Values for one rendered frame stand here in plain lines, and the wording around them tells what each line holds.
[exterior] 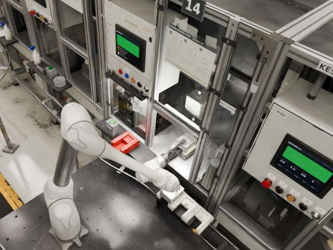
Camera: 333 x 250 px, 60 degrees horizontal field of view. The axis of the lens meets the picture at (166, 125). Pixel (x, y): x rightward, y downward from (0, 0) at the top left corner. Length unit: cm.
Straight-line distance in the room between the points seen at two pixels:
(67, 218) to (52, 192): 20
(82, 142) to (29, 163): 196
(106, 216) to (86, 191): 25
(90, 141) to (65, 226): 61
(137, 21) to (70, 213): 113
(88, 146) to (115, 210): 77
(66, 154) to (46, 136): 187
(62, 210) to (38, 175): 143
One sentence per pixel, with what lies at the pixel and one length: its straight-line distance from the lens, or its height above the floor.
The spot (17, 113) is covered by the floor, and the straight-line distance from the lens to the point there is 391.
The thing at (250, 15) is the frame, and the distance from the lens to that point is 136.
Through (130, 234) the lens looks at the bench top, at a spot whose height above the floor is 68.
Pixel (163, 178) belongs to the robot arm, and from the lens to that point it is 169.
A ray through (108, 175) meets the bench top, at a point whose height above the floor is 68.
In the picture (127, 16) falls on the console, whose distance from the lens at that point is 168.
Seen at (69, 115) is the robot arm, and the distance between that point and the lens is 152.
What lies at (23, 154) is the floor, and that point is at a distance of 342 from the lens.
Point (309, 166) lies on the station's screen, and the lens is 131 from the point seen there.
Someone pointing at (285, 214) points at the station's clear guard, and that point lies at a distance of 165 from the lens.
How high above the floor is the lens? 250
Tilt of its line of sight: 44 degrees down
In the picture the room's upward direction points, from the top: 8 degrees clockwise
